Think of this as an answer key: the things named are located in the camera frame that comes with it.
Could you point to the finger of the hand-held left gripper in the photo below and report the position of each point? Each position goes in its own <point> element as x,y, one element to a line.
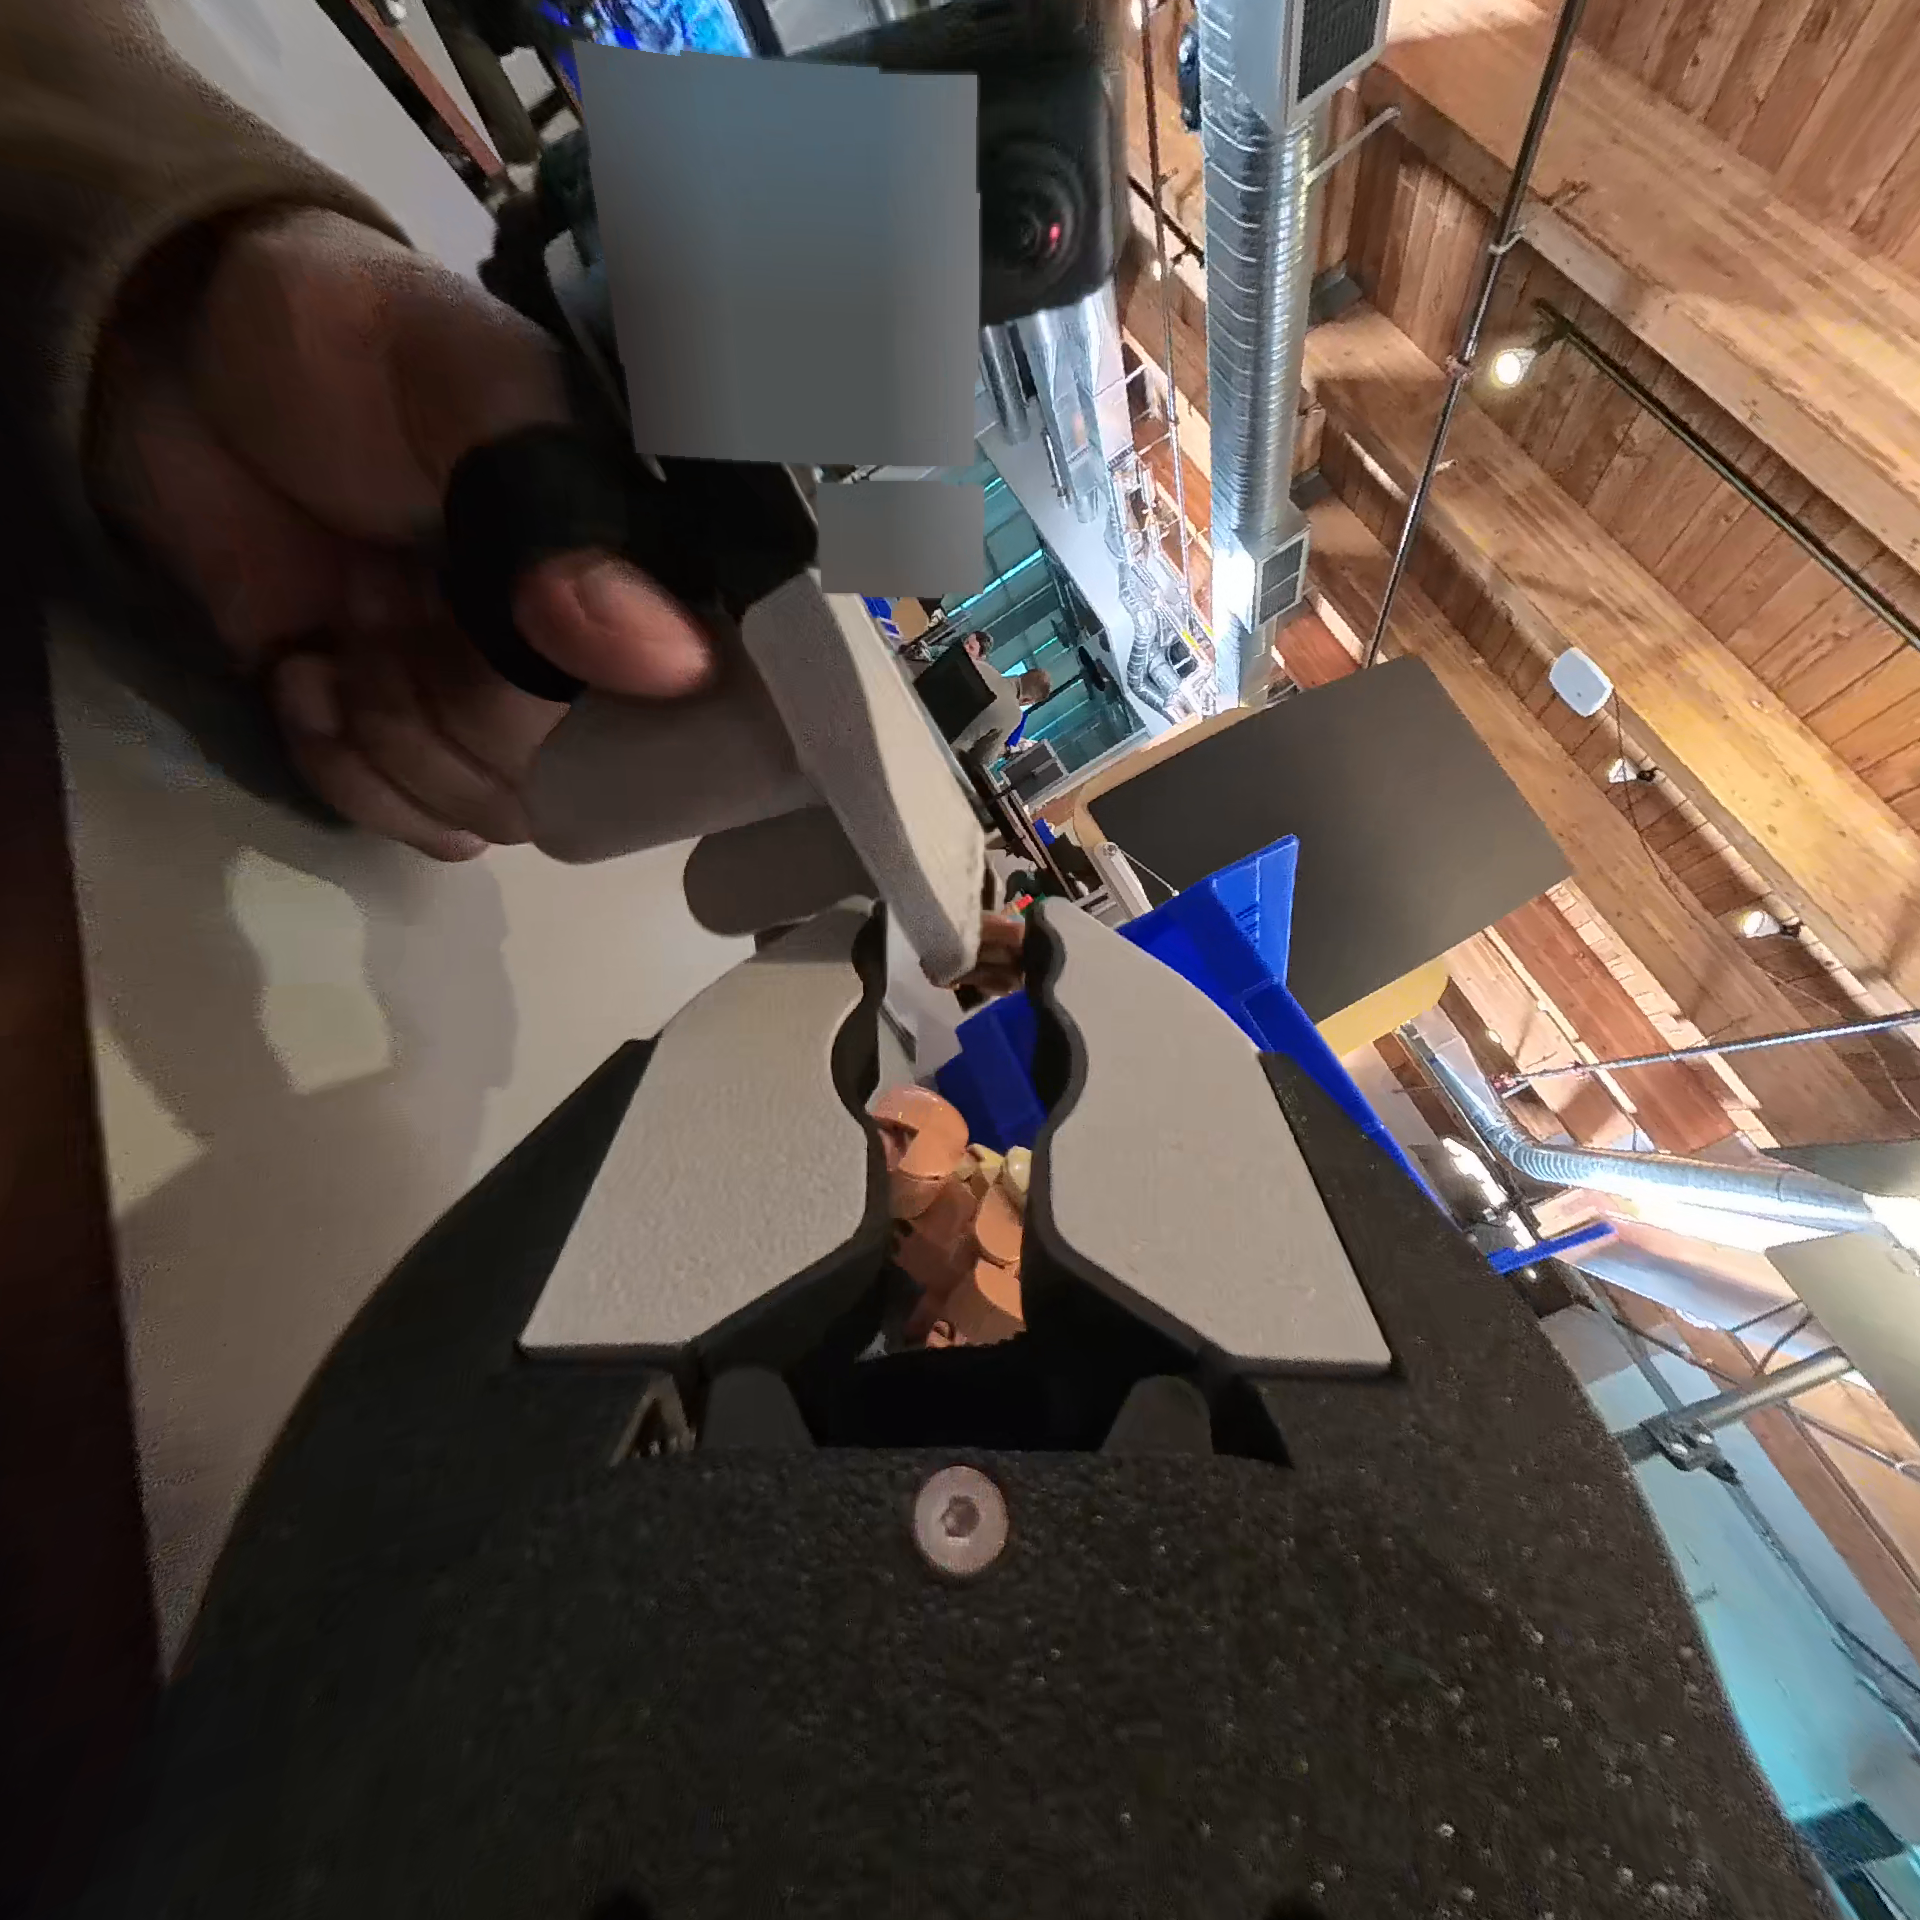
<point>856,752</point>
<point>775,872</point>

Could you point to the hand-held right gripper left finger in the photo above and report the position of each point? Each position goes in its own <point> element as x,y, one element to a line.
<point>706,1188</point>

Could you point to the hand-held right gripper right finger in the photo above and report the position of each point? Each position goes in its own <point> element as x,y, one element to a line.
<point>1201,1172</point>

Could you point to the small orange brick assembly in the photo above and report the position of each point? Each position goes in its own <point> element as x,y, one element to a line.
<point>994,955</point>

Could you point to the tan brown brick toy figure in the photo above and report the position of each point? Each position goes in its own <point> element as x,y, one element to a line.
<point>948,1215</point>

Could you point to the person's left forearm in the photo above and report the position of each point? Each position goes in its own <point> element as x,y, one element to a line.
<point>152,214</point>

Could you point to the grey desk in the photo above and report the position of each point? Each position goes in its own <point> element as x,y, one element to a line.
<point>272,1052</point>

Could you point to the person's left hand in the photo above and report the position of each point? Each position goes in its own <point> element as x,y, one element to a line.
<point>302,512</point>

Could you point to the black board with wooden edge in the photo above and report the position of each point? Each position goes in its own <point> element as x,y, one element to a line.
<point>1321,828</point>

